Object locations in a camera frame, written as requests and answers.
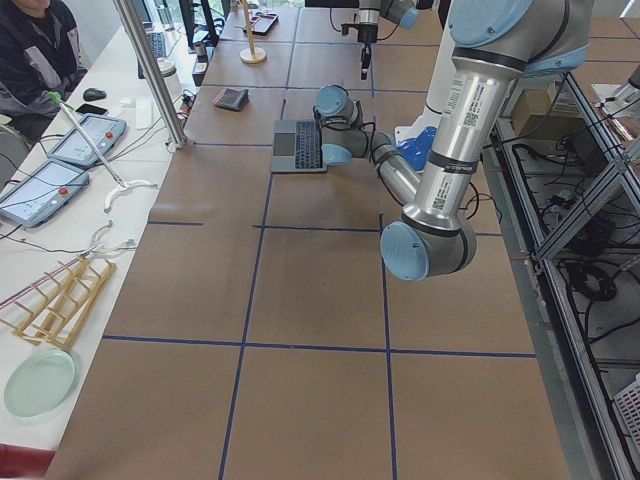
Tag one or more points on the black framed glass rack tray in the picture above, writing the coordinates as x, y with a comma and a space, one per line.
263, 23

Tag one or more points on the blue desk lamp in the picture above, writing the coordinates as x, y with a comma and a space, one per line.
415, 150

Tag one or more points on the grey folded cloth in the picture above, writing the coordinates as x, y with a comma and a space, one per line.
231, 99

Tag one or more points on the black computer mouse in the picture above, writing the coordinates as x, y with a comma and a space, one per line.
94, 94

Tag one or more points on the metal reach grabber stick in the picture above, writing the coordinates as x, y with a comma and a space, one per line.
122, 185

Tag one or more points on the black smartphone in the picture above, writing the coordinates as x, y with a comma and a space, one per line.
88, 108

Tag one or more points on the grey laptop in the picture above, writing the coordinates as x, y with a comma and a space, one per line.
296, 148

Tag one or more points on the white plastic basket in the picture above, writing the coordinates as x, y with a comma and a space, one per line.
627, 402

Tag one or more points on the pale green plate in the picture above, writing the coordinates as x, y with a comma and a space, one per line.
40, 383

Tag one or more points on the wooden mug tree stand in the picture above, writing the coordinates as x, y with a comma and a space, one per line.
253, 54

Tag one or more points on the seated person dark jacket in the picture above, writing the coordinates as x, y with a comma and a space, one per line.
40, 54

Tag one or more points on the aluminium frame post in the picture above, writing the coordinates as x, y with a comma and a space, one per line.
156, 82

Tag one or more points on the wooden dish rack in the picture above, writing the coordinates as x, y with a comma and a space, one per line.
55, 308

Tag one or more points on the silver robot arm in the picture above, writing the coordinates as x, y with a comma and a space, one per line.
401, 13
489, 44

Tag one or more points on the near teach pendant tablet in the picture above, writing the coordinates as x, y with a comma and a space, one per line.
43, 193

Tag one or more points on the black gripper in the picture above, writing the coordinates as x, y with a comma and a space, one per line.
367, 35

